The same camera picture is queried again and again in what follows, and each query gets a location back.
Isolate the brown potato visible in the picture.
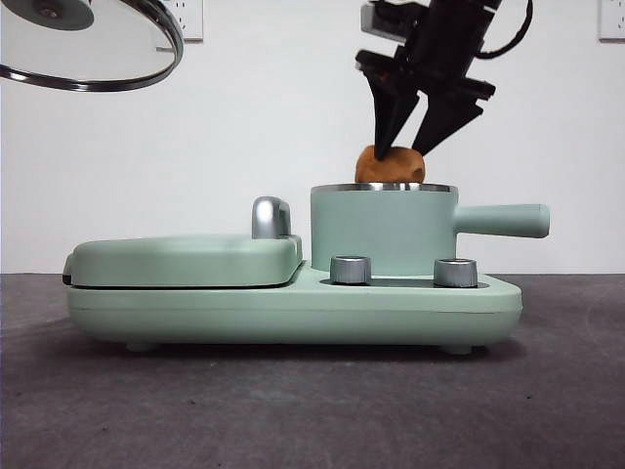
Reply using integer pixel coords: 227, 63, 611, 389
354, 145, 426, 185

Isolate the glass pot lid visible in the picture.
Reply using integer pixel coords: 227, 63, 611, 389
0, 0, 186, 93

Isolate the silver control knob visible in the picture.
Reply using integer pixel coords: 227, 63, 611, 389
433, 258, 479, 288
329, 254, 371, 285

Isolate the mint green breakfast machine base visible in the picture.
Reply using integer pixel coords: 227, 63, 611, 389
65, 260, 522, 354

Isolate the mint green griddle cover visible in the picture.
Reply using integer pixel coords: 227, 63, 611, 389
62, 233, 305, 289

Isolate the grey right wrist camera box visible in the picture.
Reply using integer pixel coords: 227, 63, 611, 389
359, 0, 426, 39

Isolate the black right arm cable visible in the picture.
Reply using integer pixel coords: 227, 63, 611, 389
476, 0, 534, 61

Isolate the mint green pot with handle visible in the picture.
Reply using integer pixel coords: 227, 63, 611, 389
309, 181, 552, 275

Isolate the chrome griddle cover handle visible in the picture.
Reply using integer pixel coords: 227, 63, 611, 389
250, 195, 294, 240

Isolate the white wall socket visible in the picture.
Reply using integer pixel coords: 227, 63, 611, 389
160, 0, 204, 43
598, 0, 625, 42

